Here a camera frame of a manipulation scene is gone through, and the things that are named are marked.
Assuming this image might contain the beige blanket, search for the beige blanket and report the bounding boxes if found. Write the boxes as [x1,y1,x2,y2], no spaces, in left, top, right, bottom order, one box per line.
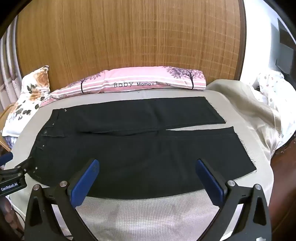
[206,79,282,163]

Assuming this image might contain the wooden headboard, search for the wooden headboard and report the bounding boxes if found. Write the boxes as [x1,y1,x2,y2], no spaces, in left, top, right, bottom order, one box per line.
[15,0,246,93]

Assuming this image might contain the dark wall screen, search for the dark wall screen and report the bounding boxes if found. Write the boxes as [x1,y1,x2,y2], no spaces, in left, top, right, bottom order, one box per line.
[276,19,296,75]

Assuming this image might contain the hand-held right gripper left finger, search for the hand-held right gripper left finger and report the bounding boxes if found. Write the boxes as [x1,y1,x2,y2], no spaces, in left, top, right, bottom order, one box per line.
[24,158,100,241]

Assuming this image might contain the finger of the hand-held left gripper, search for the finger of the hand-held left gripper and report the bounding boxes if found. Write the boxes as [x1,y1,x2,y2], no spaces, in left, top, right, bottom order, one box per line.
[14,158,39,179]
[0,152,13,166]

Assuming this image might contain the pink striped tree-print pillow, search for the pink striped tree-print pillow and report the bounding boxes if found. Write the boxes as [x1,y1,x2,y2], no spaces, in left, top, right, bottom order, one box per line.
[39,66,207,108]

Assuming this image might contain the white floral quilt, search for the white floral quilt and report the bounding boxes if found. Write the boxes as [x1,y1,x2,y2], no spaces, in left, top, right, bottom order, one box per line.
[251,71,296,149]

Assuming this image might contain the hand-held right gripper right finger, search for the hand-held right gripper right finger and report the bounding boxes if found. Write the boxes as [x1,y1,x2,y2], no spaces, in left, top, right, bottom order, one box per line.
[195,158,271,241]

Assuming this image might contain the beige curtain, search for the beige curtain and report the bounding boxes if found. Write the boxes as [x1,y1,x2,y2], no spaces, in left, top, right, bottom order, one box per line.
[0,23,23,114]

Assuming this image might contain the black pants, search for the black pants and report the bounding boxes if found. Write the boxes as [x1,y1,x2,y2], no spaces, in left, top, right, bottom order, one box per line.
[31,96,256,201]

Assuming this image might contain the floral pillow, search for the floral pillow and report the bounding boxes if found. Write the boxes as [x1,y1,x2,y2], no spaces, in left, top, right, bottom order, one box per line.
[2,65,52,137]

